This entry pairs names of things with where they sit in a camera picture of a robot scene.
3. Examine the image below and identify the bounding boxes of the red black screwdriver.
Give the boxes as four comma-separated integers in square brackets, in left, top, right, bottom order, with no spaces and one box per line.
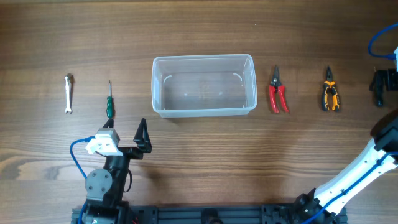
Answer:
[374,70,384,107]

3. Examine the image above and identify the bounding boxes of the orange black pliers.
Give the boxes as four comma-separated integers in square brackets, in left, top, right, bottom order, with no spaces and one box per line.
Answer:
[321,66,340,112]

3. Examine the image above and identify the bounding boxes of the red handled cutting pliers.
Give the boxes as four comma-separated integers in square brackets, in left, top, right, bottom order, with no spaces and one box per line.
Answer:
[268,65,289,113]

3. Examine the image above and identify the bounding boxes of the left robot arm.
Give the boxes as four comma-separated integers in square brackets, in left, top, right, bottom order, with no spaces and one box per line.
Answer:
[78,118,152,224]

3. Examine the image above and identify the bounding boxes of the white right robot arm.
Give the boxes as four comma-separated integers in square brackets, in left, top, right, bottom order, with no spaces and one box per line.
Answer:
[291,66,397,223]

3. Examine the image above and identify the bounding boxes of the clear plastic container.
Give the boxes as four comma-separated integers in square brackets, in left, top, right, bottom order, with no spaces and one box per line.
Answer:
[151,54,257,118]

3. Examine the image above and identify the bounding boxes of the small silver wrench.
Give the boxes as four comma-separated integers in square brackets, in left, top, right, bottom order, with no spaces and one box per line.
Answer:
[64,73,73,114]

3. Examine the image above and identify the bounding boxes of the green handled screwdriver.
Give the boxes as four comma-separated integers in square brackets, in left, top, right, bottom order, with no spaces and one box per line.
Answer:
[106,80,115,119]

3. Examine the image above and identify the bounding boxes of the blue left camera cable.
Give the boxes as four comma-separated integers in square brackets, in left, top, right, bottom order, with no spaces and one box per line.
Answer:
[69,136,96,224]

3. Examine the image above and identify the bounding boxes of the blue camera cable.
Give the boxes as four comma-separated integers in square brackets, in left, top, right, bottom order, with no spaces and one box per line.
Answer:
[303,22,398,224]
[69,136,96,224]

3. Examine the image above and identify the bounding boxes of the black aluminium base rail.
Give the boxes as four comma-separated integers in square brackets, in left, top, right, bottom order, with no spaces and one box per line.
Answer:
[70,203,348,224]

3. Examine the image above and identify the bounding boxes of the blue right camera cable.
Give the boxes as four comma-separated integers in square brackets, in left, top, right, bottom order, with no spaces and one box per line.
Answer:
[303,22,398,224]

